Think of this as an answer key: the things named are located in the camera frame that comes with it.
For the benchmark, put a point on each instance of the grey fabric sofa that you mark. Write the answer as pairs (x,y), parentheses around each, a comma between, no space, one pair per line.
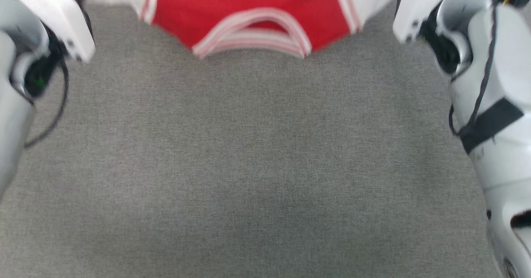
(257,166)

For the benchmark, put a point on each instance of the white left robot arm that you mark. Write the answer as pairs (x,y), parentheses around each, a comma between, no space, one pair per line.
(14,83)

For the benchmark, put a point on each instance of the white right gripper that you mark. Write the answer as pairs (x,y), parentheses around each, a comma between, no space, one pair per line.
(419,8)

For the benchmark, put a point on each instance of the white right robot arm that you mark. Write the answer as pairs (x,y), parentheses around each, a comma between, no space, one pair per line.
(493,124)

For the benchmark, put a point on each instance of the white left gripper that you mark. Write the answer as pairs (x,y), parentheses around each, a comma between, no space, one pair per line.
(54,12)

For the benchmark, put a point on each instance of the red and white basketball jersey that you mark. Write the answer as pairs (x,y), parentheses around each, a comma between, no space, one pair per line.
(249,8)

